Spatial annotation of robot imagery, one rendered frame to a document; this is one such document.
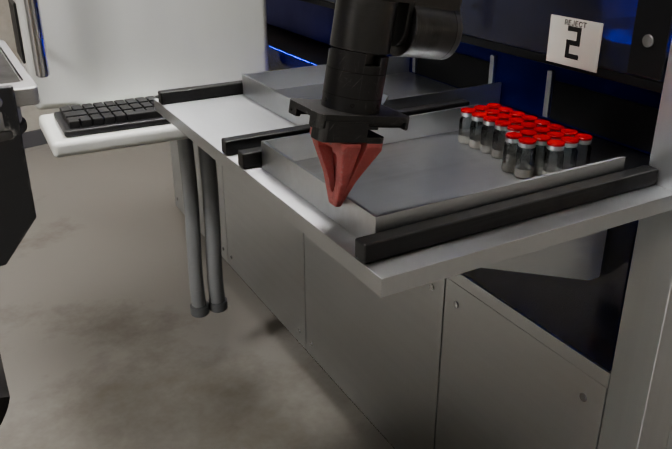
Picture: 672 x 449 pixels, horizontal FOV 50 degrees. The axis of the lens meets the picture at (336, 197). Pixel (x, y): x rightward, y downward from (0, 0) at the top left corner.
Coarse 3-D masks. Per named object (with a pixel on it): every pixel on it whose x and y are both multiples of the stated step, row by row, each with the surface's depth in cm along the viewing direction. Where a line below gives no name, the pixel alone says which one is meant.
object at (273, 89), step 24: (264, 72) 121; (288, 72) 124; (312, 72) 126; (408, 72) 136; (264, 96) 113; (288, 96) 119; (312, 96) 119; (408, 96) 106; (432, 96) 108; (456, 96) 111; (480, 96) 113; (288, 120) 107
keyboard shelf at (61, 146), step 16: (48, 128) 129; (144, 128) 129; (160, 128) 129; (176, 128) 130; (64, 144) 122; (80, 144) 123; (96, 144) 124; (112, 144) 126; (128, 144) 127; (144, 144) 129
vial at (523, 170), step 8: (520, 144) 83; (528, 144) 83; (520, 152) 83; (528, 152) 83; (520, 160) 84; (528, 160) 83; (520, 168) 84; (528, 168) 84; (520, 176) 84; (528, 176) 84
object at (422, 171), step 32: (384, 128) 95; (416, 128) 98; (448, 128) 101; (288, 160) 81; (384, 160) 90; (416, 160) 90; (448, 160) 90; (480, 160) 90; (608, 160) 81; (320, 192) 75; (352, 192) 80; (384, 192) 80; (416, 192) 80; (448, 192) 80; (480, 192) 72; (512, 192) 74; (352, 224) 70; (384, 224) 67
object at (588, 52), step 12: (552, 24) 92; (564, 24) 90; (576, 24) 89; (588, 24) 87; (600, 24) 86; (552, 36) 93; (564, 36) 91; (576, 36) 89; (588, 36) 88; (600, 36) 86; (552, 48) 93; (564, 48) 91; (576, 48) 90; (588, 48) 88; (552, 60) 93; (564, 60) 92; (576, 60) 90; (588, 60) 88
